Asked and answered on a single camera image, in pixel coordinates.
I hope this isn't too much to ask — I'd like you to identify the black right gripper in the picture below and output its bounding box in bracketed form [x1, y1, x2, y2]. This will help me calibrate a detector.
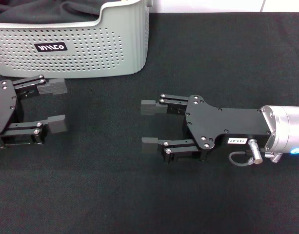
[140, 93, 272, 161]

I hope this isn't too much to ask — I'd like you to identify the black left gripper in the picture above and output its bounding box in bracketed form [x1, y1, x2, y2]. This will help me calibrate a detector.
[0, 75, 68, 150]

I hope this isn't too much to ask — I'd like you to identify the black tablecloth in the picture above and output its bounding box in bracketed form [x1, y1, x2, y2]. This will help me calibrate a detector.
[0, 11, 299, 234]

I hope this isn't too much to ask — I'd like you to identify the grey perforated plastic storage box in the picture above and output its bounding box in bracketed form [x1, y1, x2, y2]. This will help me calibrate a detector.
[0, 0, 150, 79]

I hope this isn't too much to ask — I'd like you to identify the black cloth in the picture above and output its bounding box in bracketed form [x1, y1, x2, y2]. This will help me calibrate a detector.
[0, 0, 109, 25]

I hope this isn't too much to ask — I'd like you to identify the grey cable with metal plug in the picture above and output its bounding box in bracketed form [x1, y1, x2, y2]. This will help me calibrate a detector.
[228, 139, 263, 167]

